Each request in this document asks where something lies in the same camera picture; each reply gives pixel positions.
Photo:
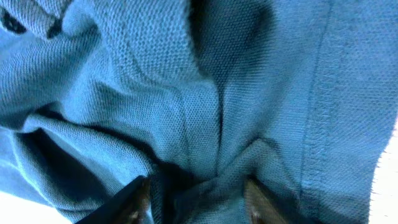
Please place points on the blue polo shirt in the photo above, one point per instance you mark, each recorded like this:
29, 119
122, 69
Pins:
197, 96

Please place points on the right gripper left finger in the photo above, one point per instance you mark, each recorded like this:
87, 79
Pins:
128, 206

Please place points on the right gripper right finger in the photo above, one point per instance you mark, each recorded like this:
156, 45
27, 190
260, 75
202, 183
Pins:
260, 205

